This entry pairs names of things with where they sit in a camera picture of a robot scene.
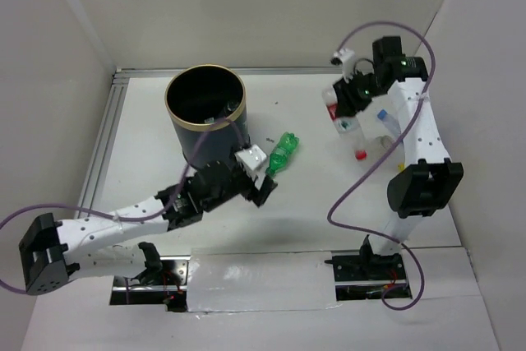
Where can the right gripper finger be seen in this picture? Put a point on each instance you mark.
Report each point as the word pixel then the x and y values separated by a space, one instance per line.
pixel 340 87
pixel 345 109

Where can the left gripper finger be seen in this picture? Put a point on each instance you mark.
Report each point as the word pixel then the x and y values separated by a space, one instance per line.
pixel 261 194
pixel 250 191

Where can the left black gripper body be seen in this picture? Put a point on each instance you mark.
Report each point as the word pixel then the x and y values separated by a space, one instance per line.
pixel 234 187

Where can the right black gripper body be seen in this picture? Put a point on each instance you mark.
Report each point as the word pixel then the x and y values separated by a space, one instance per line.
pixel 366 85

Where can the red-label clear water bottle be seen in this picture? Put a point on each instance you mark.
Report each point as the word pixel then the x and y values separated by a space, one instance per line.
pixel 348 128

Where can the green plastic bottle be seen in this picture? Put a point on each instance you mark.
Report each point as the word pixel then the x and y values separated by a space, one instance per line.
pixel 282 154

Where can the large clear crushed bottle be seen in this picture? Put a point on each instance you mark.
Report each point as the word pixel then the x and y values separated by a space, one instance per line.
pixel 229 108

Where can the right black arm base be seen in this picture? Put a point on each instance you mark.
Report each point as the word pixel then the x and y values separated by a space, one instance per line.
pixel 363 275

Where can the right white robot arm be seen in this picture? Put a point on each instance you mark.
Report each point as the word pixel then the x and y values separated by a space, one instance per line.
pixel 430 176

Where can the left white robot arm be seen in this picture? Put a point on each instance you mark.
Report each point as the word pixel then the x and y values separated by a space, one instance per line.
pixel 56 252

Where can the dark cylindrical bin gold rim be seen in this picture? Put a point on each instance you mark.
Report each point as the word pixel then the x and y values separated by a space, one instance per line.
pixel 198 93

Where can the blue-label clear bottle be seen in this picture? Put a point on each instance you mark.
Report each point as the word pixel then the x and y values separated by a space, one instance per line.
pixel 390 123

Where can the small orange yellow-capped bottle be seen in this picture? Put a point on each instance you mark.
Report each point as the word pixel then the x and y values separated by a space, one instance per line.
pixel 398 154

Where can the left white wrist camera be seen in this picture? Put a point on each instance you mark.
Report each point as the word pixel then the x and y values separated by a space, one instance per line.
pixel 252 158

